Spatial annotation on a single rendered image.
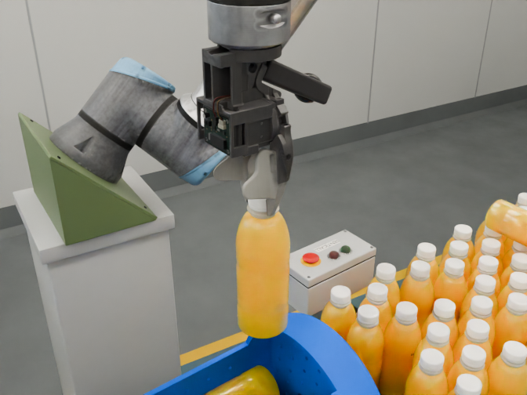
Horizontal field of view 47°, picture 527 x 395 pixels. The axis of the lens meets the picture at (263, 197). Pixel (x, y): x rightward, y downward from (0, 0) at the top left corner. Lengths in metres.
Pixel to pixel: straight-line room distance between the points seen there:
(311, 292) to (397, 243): 2.21
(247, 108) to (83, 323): 1.01
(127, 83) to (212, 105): 0.78
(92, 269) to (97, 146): 0.29
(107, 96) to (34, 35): 2.02
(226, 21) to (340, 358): 0.50
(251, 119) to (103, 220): 0.79
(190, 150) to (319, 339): 0.65
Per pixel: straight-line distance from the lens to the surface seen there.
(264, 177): 0.71
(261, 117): 0.67
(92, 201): 1.37
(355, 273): 1.34
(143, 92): 1.43
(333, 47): 4.26
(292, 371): 1.05
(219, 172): 0.75
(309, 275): 1.25
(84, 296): 1.52
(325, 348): 0.89
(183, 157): 1.41
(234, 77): 0.66
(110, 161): 1.44
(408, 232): 3.56
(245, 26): 0.63
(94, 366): 1.66
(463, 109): 5.35
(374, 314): 1.14
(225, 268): 3.17
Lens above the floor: 1.83
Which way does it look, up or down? 29 degrees down
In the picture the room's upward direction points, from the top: straight up
